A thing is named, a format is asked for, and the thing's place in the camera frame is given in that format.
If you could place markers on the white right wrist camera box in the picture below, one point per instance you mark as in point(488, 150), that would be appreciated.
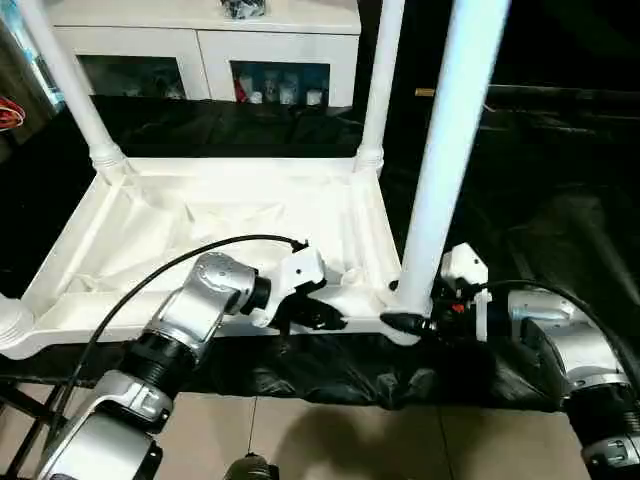
point(463, 265)

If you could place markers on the small yellow tag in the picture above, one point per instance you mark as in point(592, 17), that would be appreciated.
point(425, 93)

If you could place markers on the white cabinet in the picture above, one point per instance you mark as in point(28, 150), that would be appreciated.
point(200, 40)

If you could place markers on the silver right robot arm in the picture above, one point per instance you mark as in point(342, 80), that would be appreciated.
point(570, 345)

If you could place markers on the grey robot foot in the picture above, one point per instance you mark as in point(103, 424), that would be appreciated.
point(252, 470)

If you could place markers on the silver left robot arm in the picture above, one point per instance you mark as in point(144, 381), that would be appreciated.
point(190, 305)

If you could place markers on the white plastic table leg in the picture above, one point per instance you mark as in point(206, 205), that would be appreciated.
point(380, 80)
point(14, 322)
point(450, 130)
point(75, 85)

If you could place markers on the black folding table frame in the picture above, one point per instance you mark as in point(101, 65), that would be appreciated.
point(20, 430)

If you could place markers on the small red bottle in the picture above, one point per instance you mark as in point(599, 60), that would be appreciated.
point(242, 90)

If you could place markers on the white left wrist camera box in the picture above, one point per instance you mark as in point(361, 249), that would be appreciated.
point(295, 275)

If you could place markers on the light blue plastic pack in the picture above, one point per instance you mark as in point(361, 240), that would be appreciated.
point(22, 55)

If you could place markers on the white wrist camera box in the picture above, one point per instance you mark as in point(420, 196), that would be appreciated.
point(295, 275)
point(463, 265)

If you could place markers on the grey object on cabinet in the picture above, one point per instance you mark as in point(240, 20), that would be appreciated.
point(245, 8)

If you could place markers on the black mat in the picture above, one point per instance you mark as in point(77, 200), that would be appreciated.
point(330, 375)

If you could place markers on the white plastic table top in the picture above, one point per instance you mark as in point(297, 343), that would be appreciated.
point(200, 215)

